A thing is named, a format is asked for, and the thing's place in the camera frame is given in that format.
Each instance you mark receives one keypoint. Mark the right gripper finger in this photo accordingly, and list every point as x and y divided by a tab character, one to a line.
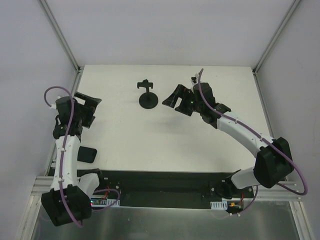
186	107
181	92

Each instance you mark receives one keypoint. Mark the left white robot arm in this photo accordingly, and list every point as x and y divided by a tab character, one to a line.
69	197

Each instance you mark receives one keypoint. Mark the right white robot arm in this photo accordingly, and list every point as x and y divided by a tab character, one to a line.
271	165

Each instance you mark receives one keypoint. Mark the right aluminium frame post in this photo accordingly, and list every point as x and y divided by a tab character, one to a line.
276	35

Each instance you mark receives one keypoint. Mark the left aluminium frame post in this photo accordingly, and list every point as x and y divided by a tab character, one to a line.
59	34

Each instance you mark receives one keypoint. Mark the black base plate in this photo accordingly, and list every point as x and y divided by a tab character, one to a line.
151	189

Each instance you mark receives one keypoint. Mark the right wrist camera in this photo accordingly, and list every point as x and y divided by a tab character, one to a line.
194	79

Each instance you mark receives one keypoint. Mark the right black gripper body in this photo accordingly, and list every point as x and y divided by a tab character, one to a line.
186	100

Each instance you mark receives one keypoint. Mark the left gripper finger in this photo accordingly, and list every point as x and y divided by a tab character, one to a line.
87	120
90	103

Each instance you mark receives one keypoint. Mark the white cable duct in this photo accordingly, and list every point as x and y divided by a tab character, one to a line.
219	205
103	203

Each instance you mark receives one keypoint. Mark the black phone stand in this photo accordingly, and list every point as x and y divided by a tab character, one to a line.
148	100

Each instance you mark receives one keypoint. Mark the left white cable duct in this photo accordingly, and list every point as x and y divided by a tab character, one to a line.
103	203

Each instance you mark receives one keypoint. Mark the right white cable duct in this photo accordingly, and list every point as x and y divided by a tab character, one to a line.
219	205

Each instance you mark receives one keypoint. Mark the black smartphone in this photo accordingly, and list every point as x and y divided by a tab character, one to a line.
86	154

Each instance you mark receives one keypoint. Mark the aluminium frame post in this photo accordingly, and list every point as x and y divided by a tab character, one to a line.
276	35
59	34

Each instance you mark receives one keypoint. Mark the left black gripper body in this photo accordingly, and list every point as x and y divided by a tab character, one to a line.
83	110

